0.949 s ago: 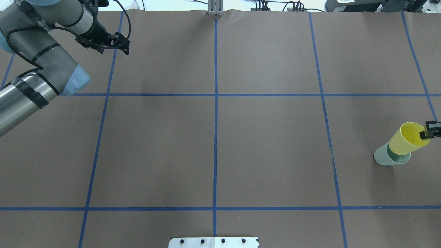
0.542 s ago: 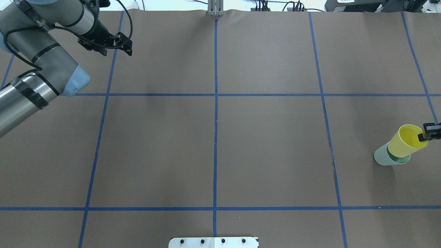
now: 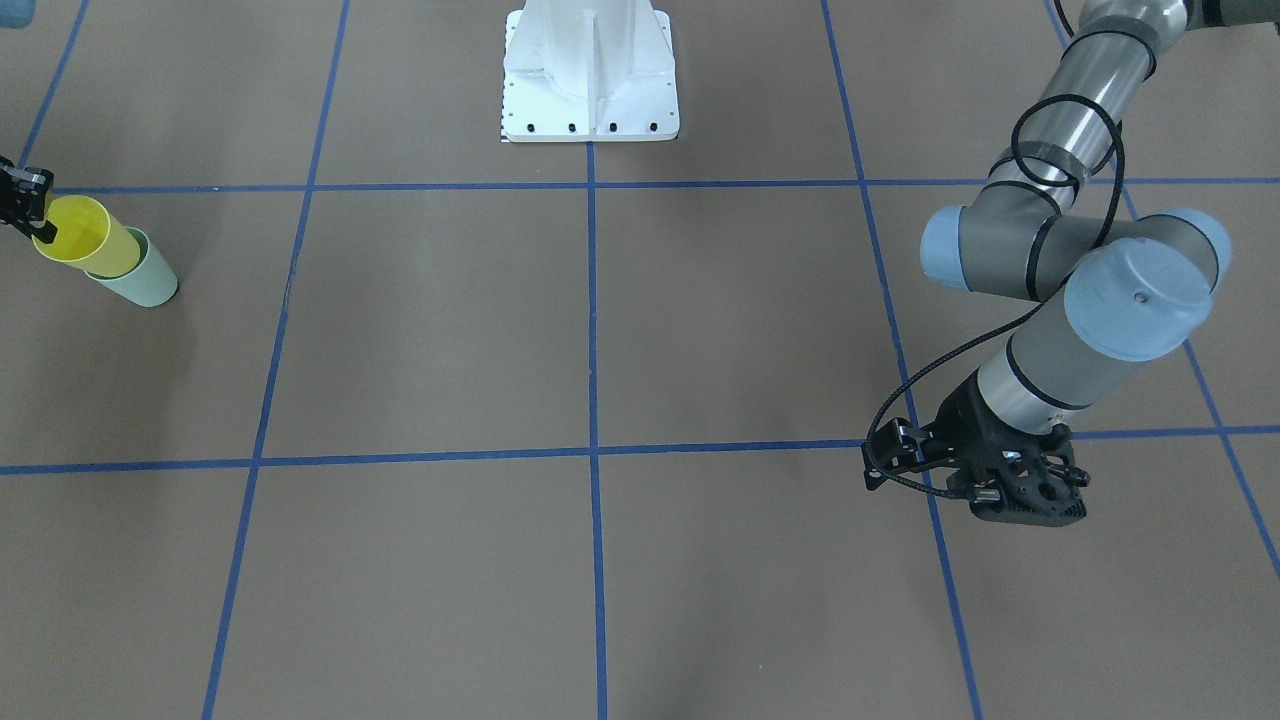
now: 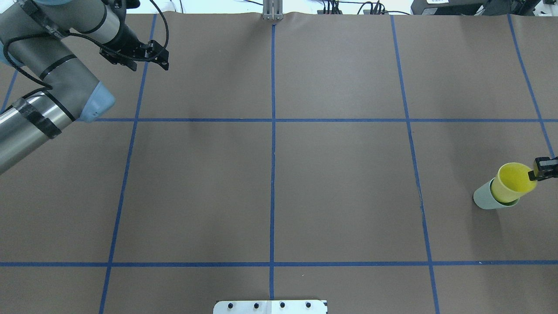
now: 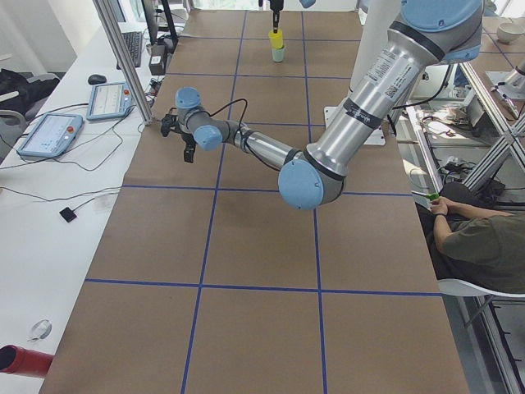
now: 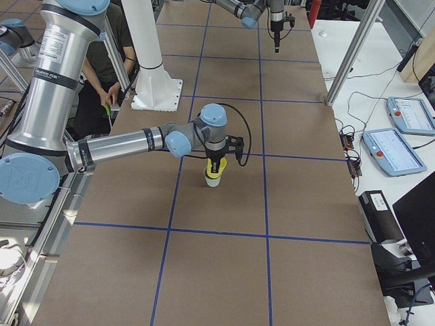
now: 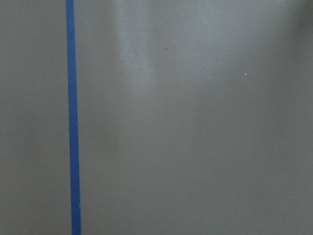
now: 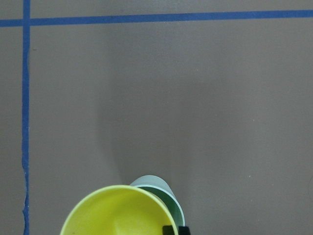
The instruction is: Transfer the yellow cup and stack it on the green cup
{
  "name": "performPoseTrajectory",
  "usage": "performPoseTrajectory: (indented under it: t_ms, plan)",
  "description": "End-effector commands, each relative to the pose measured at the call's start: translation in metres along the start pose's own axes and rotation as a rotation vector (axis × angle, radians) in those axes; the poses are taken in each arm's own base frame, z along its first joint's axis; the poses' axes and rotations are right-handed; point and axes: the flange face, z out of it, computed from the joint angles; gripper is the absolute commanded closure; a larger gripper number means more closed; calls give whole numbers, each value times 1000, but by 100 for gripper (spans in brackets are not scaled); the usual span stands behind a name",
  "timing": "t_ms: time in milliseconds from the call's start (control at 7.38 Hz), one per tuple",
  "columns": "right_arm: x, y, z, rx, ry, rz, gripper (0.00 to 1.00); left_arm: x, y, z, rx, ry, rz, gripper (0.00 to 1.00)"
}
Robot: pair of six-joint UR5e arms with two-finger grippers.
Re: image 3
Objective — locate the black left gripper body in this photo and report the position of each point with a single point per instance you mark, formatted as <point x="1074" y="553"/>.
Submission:
<point x="962" y="428"/>

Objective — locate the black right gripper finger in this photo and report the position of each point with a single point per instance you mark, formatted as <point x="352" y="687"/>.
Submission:
<point x="25" y="195"/>

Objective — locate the yellow plastic cup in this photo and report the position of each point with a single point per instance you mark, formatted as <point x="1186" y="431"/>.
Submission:
<point x="80" y="232"/>

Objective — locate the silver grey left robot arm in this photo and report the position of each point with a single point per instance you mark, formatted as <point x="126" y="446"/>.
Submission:
<point x="1109" y="297"/>

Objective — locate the pale green plastic cup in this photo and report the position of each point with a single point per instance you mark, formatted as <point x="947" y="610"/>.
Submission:
<point x="151" y="283"/>

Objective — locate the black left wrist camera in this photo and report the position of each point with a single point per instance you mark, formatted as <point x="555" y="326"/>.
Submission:
<point x="897" y="449"/>

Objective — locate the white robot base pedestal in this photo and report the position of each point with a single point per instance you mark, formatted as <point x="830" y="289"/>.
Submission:
<point x="589" y="72"/>

